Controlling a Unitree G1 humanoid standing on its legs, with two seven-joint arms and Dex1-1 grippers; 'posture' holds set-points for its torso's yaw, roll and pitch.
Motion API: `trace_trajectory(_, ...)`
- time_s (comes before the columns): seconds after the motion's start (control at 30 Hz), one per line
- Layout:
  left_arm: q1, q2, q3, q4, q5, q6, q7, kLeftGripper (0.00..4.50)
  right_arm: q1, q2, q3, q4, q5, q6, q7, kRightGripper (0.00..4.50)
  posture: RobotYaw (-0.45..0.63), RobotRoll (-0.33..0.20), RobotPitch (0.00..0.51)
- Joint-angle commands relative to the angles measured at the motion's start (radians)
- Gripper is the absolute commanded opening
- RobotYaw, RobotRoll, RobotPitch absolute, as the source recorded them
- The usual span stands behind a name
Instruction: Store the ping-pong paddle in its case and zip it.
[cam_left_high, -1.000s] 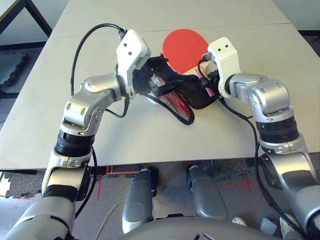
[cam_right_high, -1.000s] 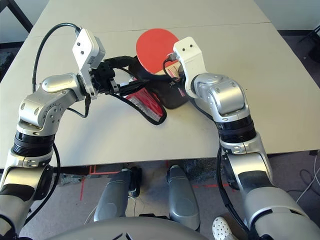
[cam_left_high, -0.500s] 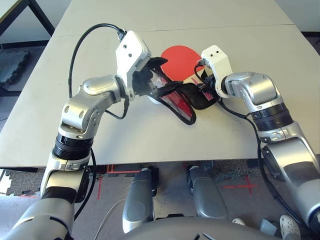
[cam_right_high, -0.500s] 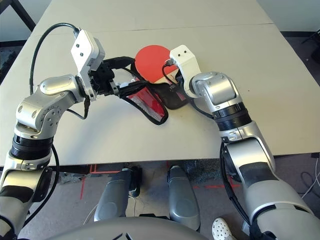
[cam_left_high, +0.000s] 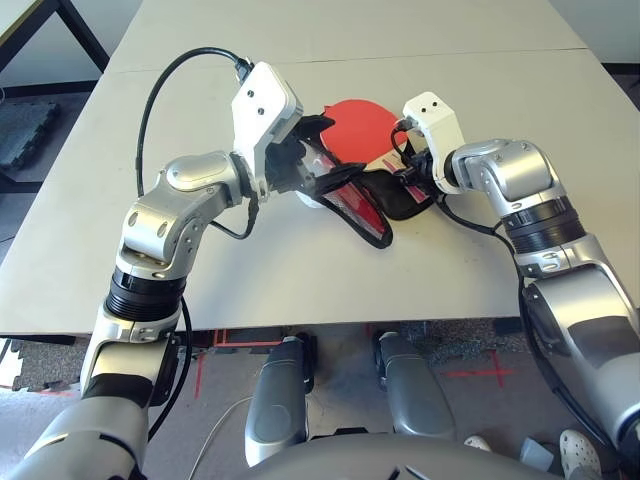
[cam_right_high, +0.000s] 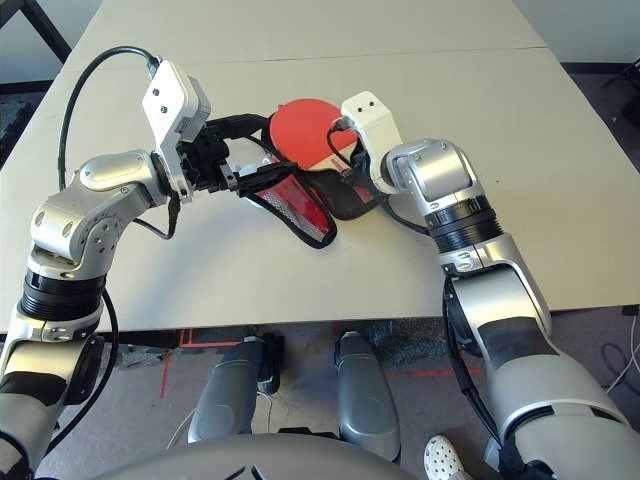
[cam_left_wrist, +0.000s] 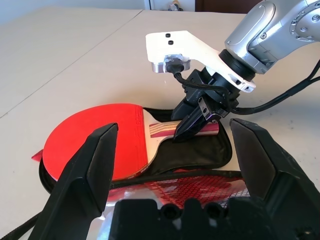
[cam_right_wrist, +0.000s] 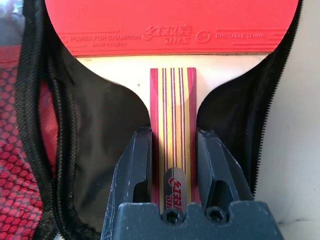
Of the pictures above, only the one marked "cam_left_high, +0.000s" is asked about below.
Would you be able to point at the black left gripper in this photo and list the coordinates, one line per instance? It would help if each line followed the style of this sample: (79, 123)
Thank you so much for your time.
(282, 165)

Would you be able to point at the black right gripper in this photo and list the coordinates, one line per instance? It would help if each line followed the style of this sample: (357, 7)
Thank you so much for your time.
(422, 170)

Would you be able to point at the red ping-pong paddle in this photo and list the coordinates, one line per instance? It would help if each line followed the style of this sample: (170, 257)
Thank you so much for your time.
(357, 130)

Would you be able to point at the black red paddle case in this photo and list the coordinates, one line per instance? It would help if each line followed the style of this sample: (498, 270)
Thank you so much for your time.
(367, 222)

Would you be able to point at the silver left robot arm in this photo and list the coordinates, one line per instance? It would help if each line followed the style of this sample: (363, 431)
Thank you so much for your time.
(150, 225)

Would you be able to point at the grey robot right leg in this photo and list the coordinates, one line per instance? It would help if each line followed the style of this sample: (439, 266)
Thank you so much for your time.
(415, 390)

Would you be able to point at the grey robot leg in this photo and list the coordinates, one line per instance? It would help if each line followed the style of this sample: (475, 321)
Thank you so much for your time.
(277, 400)
(415, 390)

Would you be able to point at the grey robot left leg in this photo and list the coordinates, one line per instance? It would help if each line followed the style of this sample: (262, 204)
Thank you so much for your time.
(277, 400)

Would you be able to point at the black foam floor mat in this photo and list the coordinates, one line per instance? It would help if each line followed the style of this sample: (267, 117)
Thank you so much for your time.
(40, 365)
(25, 135)

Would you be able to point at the white clog shoe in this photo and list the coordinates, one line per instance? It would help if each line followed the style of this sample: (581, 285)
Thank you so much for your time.
(580, 452)
(477, 443)

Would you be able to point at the grey robot torso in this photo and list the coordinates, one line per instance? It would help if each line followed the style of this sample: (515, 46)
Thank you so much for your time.
(400, 462)

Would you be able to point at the small grey box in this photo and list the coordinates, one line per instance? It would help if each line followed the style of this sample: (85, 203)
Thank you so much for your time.
(536, 455)

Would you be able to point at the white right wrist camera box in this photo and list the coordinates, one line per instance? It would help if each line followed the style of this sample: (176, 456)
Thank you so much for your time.
(440, 130)

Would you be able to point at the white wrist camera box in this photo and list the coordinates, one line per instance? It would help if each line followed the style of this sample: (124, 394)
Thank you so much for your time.
(440, 130)
(265, 110)

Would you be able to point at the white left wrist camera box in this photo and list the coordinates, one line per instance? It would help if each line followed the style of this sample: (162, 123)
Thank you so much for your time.
(265, 110)

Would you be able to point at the black frame side table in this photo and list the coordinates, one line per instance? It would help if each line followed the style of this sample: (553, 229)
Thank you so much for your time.
(85, 35)

